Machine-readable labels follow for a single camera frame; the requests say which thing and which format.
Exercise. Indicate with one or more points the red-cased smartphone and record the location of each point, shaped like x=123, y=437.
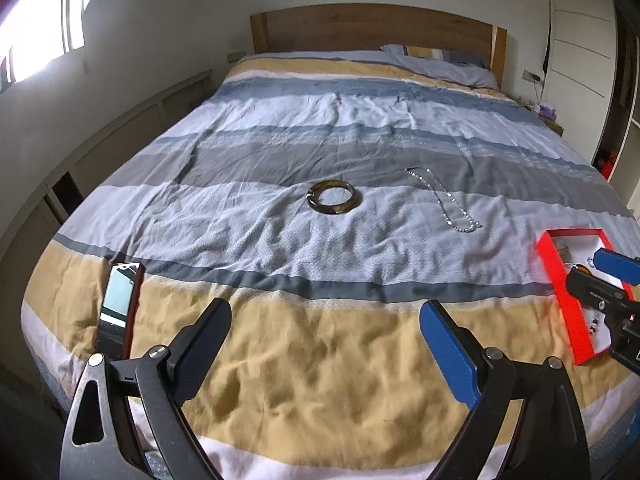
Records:
x=118, y=310

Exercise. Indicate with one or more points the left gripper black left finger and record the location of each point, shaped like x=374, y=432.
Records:
x=193, y=350

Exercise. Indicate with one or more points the window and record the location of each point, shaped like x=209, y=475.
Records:
x=37, y=32

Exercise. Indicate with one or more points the striped duvet bed cover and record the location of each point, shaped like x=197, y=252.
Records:
x=325, y=374

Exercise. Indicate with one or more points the red object in wardrobe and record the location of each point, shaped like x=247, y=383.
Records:
x=605, y=161

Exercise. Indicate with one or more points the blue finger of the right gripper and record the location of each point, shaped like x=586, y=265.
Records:
x=626, y=269

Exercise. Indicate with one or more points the wooden nightstand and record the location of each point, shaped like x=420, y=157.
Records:
x=550, y=123

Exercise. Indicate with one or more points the wooden headboard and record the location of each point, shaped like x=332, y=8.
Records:
x=368, y=26

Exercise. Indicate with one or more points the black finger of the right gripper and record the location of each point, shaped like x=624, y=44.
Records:
x=592, y=291

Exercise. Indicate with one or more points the white wardrobe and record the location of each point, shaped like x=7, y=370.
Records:
x=592, y=81

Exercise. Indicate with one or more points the purple tissue box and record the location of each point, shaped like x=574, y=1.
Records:
x=542, y=109

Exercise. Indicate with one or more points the striped pillow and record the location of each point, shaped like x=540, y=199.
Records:
x=447, y=65

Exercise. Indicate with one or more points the red jewelry box tray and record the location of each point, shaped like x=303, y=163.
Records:
x=587, y=333

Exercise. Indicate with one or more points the dark olive bangle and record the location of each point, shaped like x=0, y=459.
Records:
x=333, y=197

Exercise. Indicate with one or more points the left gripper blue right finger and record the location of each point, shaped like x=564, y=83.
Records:
x=449, y=347

